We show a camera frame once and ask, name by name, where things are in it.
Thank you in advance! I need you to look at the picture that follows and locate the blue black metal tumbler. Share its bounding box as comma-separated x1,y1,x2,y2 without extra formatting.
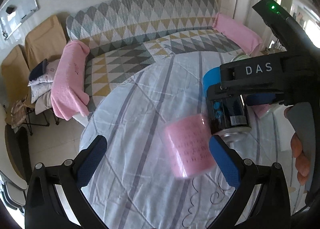
203,67,251,143

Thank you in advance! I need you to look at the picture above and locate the pink green lidded cup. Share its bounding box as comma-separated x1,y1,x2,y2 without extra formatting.
231,53,284,119

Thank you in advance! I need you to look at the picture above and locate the white paper cup far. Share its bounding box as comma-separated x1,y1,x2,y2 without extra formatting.
273,107,295,151

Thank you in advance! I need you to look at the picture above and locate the person's right hand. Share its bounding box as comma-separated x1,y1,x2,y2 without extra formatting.
284,106,311,186

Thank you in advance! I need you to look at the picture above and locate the pink towel right armrest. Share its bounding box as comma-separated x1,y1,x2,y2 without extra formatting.
212,12,263,56

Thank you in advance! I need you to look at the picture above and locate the pink towel armrest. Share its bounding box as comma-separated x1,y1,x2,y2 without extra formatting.
51,40,90,120
212,12,263,56

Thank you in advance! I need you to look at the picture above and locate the striped white tablecloth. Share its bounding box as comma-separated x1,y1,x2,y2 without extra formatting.
79,50,309,229

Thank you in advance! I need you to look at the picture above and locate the pink towel left armrest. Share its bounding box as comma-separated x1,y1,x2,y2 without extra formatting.
51,40,90,120

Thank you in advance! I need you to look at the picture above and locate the stack of folded pillows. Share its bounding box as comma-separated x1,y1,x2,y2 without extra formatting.
28,59,60,115

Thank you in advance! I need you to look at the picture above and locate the tan covered chair left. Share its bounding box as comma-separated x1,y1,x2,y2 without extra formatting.
1,45,29,104

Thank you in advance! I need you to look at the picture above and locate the triangle pattern sofa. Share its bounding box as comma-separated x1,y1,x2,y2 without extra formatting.
66,0,241,112

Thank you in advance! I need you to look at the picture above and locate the whiteboard on wall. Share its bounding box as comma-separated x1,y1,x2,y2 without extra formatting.
1,0,39,41

